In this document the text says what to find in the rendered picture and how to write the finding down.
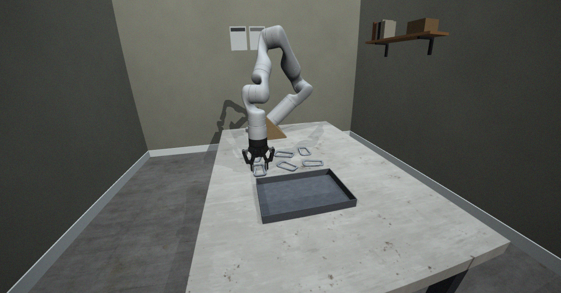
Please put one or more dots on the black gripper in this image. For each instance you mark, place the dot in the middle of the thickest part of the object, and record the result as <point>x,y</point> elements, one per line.
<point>258,148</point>

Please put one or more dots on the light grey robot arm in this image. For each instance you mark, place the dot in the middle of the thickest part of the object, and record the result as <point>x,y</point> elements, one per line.
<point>271,38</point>

